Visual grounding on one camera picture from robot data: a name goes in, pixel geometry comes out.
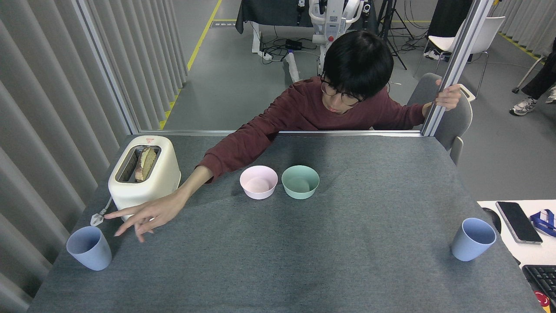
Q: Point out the table with black cloth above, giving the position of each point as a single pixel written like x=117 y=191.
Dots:
x=269 y=11

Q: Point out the black smartphone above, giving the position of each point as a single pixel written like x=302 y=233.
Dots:
x=518 y=222

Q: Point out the white chair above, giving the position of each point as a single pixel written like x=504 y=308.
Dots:
x=488 y=32

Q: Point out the black power adapter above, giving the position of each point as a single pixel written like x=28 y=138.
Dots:
x=293 y=44

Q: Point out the silver post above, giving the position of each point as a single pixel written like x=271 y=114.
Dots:
x=460 y=56

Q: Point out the black keyboard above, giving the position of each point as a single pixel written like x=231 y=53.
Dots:
x=543 y=278

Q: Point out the person's glasses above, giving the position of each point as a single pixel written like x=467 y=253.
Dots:
x=343 y=96

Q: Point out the seated person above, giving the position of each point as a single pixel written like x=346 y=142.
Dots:
x=541 y=80

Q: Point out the black computer mouse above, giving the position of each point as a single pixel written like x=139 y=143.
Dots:
x=493 y=219

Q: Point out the person's right forearm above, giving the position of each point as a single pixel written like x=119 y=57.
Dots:
x=195 y=182

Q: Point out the black tripod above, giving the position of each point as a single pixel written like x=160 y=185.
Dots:
x=386 y=21

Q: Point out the person's left hand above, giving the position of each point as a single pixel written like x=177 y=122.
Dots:
x=449 y=98

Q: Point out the white stand on wheels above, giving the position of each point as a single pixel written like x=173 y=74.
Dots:
x=332 y=21

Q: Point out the green bowl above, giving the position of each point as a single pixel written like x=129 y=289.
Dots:
x=299 y=193

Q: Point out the grey chair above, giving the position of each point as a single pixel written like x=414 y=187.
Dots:
x=456 y=119

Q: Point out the pink bowl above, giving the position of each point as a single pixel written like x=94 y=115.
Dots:
x=256 y=193

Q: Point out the red round object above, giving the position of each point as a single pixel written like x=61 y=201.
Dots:
x=541 y=300

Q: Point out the silver table rail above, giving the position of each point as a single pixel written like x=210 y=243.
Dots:
x=182 y=132

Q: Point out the white toaster power plug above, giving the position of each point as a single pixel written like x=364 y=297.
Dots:
x=96 y=218

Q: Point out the cream toaster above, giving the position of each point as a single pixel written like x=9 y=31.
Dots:
x=160 y=174

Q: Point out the bread slice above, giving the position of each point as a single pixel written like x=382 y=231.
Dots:
x=147 y=163

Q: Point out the white power strip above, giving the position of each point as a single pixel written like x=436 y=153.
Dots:
x=266 y=55

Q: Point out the person's right hand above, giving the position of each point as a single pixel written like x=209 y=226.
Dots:
x=158 y=211

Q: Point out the white side table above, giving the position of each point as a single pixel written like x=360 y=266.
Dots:
x=534 y=254

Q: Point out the blue plastic cup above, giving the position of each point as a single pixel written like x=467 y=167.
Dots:
x=467 y=250
x=93 y=256

